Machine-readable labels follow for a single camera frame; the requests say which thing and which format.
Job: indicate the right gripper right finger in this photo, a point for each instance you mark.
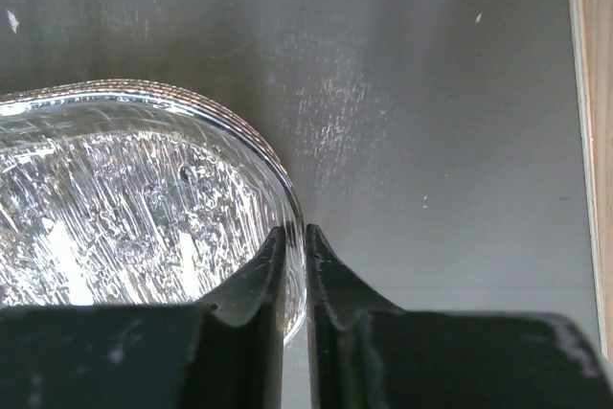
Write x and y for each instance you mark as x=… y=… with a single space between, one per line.
x=367 y=352

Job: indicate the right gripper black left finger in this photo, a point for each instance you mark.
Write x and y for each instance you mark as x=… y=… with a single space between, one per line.
x=222 y=351

